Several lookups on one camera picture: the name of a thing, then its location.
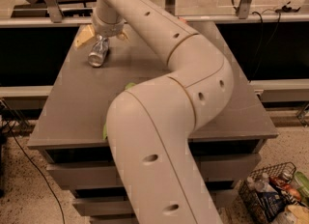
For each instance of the black wire basket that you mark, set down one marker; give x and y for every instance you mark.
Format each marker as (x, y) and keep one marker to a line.
(264, 206)

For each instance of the middle grey drawer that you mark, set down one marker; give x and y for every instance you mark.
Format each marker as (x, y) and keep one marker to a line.
(114, 201)

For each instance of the clear plastic water bottle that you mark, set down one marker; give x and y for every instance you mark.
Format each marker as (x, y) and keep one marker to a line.
(262, 183)

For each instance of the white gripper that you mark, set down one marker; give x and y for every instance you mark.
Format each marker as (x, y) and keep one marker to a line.
(108, 28)

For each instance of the green item in basket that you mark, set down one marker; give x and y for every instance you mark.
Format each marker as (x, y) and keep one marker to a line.
(301, 183)

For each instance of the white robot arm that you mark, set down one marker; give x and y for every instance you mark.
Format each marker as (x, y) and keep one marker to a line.
(148, 124)

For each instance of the green dong chips bag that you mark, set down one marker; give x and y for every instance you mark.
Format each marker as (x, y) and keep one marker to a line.
(104, 132)

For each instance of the grey drawer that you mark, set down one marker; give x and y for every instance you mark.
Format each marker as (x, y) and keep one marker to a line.
(88, 175)
(114, 219)
(114, 201)

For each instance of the left metal bracket post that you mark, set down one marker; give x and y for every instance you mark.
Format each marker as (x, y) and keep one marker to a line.
(54, 11)

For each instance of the top grey drawer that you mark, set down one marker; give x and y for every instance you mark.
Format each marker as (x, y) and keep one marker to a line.
(88, 175)

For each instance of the bottom grey drawer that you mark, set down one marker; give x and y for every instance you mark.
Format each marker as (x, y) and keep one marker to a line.
(114, 219)

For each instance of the red snack package in basket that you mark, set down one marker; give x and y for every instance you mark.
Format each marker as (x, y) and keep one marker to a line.
(285, 186)

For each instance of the grey drawer cabinet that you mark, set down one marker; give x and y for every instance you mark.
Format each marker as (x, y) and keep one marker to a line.
(69, 129)

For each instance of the silver blue redbull can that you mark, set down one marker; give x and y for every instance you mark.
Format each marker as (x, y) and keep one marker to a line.
(99, 52)

